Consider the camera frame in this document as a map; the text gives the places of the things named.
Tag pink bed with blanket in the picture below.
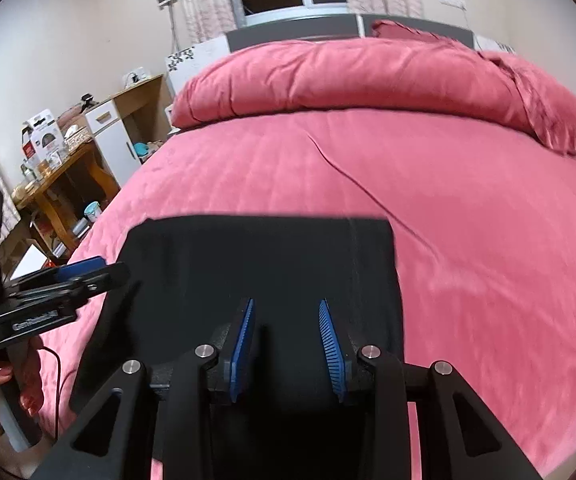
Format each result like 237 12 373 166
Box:
35 106 576 480

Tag pink rolled duvet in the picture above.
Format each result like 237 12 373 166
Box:
172 38 532 132

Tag white grey nightstand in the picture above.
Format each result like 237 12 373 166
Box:
163 34 233 137

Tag person left hand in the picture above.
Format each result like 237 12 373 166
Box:
0 337 44 416

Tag wooden side table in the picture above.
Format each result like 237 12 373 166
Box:
15 141 120 256

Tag black embroidered pants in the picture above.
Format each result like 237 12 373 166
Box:
70 216 404 479

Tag pink ruffled pillow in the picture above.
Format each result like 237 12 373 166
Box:
371 20 576 157

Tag white wooden cabinet desk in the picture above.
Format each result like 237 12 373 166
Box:
82 74 173 188

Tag teal lidded container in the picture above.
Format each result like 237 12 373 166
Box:
84 202 102 223

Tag left patterned window curtain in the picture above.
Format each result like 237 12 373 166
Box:
160 0 239 46

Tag white red product box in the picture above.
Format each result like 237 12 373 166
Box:
21 108 67 170

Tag white wall socket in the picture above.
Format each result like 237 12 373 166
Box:
439 0 467 11

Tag grey bed headboard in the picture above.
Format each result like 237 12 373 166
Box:
226 14 476 52

